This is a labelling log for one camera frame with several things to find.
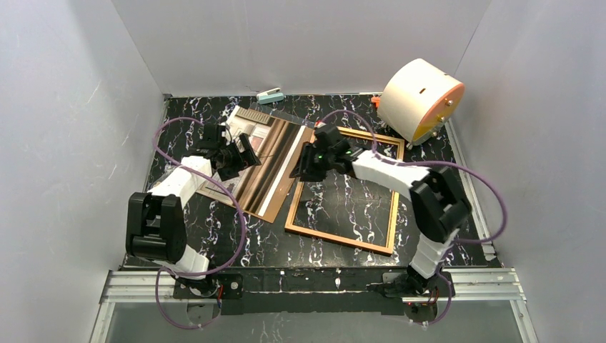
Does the white orange cylinder box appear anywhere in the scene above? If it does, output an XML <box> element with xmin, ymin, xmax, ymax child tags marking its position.
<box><xmin>377</xmin><ymin>58</ymin><xmax>466</xmax><ymax>146</ymax></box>

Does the teal white small device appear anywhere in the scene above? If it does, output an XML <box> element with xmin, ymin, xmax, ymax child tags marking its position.
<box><xmin>256</xmin><ymin>87</ymin><xmax>285</xmax><ymax>105</ymax></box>

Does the printed photo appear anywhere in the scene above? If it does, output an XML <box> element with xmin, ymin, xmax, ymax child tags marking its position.
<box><xmin>196</xmin><ymin>104</ymin><xmax>309</xmax><ymax>219</ymax></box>

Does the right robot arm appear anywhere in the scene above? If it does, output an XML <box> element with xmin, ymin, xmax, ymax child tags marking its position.
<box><xmin>289</xmin><ymin>124</ymin><xmax>472</xmax><ymax>294</ymax></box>

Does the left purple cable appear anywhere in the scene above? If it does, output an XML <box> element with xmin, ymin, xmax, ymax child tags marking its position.
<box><xmin>151</xmin><ymin>116</ymin><xmax>248</xmax><ymax>332</ymax></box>

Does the wooden picture frame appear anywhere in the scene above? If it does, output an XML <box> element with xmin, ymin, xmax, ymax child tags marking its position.
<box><xmin>284</xmin><ymin>126</ymin><xmax>407</xmax><ymax>257</ymax></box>

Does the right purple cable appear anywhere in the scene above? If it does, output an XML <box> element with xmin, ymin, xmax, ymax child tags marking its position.
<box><xmin>317</xmin><ymin>109</ymin><xmax>508</xmax><ymax>327</ymax></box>

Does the brown backing board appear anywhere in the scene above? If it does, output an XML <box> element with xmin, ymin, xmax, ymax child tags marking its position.
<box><xmin>196</xmin><ymin>104</ymin><xmax>316</xmax><ymax>224</ymax></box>

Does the orange clip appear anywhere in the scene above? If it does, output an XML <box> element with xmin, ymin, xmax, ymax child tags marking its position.
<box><xmin>371</xmin><ymin>96</ymin><xmax>381</xmax><ymax>109</ymax></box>

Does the purple cable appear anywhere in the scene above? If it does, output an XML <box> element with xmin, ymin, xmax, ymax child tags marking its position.
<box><xmin>151</xmin><ymin>116</ymin><xmax>248</xmax><ymax>332</ymax></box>
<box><xmin>317</xmin><ymin>109</ymin><xmax>508</xmax><ymax>327</ymax></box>

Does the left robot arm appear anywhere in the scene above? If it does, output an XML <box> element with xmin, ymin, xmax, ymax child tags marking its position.
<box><xmin>126</xmin><ymin>124</ymin><xmax>261</xmax><ymax>299</ymax></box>

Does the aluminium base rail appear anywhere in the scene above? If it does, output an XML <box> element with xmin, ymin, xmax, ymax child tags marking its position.
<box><xmin>90</xmin><ymin>268</ymin><xmax>538</xmax><ymax>342</ymax></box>

